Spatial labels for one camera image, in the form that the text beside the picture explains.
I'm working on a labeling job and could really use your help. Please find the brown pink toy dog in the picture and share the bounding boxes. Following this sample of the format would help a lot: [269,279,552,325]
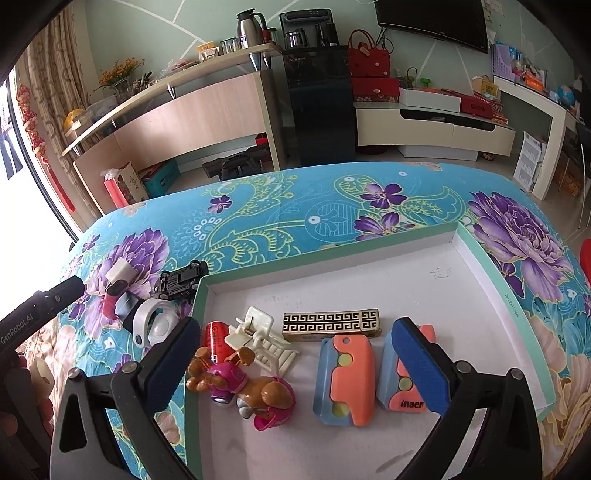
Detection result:
[185,346,297,432]

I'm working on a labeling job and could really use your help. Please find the yellow flowers in vase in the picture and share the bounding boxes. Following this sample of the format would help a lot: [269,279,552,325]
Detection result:
[95,58,144,102]

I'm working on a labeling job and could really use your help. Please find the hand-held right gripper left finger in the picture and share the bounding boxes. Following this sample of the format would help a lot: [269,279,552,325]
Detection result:
[50,318,201,480]

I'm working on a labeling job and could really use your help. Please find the black water dispenser cabinet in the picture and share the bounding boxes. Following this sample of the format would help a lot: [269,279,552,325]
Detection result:
[279,10,356,167]

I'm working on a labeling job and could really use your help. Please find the teal white box lid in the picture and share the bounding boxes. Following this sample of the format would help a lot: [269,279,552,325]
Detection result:
[185,222,557,480]

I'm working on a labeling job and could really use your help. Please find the red tissue package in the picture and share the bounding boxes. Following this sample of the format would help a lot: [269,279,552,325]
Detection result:
[102,168,131,208]

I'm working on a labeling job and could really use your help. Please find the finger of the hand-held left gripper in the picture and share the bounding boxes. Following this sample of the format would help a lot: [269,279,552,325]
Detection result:
[44,275,87,308]

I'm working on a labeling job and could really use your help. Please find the red gift box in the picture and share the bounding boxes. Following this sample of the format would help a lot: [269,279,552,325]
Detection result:
[352,76,400,103]

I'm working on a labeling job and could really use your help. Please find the red handbag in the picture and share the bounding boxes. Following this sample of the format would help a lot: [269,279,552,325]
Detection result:
[347,28,391,78]

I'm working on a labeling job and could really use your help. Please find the hanging dark clothes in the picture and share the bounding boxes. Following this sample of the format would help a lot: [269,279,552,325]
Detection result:
[0,104,21,178]

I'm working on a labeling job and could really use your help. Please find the light wooden bar counter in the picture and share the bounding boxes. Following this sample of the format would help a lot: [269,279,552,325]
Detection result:
[62,46,284,217]

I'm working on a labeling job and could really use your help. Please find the blue plastic crate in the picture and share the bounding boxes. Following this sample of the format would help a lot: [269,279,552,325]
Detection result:
[141,159,181,199]

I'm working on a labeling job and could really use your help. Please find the yellow item in clear tub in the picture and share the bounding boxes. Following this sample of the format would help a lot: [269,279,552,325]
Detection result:
[62,108,88,134]

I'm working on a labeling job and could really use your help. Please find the white round ring device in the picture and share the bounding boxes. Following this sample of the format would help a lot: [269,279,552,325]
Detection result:
[132,298,178,347]

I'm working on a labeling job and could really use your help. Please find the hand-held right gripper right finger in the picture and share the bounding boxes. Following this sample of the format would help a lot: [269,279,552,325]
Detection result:
[390,316,541,480]

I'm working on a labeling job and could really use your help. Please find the black power adapter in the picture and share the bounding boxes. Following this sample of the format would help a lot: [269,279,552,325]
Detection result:
[115,293,141,321]

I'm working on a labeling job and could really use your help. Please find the cream plastic holder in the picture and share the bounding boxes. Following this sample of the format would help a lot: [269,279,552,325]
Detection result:
[225,306,300,374]

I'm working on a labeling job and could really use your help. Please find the white television stand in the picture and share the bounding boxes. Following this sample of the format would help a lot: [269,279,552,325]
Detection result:
[353,99,517,162]

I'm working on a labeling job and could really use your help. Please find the black toy car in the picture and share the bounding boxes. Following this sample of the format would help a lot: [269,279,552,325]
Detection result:
[154,261,209,302]

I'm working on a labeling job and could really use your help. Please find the white desk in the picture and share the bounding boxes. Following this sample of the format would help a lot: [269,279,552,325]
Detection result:
[492,76,580,199]

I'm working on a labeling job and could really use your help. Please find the patterned curtain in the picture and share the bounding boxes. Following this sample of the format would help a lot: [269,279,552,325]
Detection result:
[25,28,100,217]

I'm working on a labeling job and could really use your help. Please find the red white bottle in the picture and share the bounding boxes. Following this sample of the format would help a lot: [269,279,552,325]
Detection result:
[204,320,238,365]

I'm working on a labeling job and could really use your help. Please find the flat white box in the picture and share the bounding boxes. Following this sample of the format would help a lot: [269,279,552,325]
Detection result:
[398,87,462,112]

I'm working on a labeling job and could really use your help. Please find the wall television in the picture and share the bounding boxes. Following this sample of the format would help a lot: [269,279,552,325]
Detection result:
[374,0,490,54]

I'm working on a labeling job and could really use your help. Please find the printed blue orange toy knife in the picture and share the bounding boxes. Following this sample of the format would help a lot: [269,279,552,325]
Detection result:
[376,324,437,414]

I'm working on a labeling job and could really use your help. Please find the steel thermos jug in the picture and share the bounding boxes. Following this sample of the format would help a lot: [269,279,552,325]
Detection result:
[236,10,269,47]

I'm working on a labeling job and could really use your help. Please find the black gold patterned box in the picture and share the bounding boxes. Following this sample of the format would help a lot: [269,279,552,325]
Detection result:
[281,309,382,343]

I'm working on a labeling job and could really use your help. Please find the plain blue orange toy knife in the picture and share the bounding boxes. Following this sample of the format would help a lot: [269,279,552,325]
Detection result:
[313,335,375,428]

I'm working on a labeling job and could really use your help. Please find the white wall charger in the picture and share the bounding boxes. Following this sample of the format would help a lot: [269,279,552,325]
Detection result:
[105,259,134,283]

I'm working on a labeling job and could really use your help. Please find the beige paper box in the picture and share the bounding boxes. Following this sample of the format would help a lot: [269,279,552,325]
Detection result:
[117,161,149,204]

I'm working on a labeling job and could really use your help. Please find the pink plastic toy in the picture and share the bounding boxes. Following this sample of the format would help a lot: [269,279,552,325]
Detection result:
[102,281,127,319]

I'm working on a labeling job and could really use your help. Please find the red knot ornament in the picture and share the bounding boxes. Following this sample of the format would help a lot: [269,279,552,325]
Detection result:
[16,85,75,210]

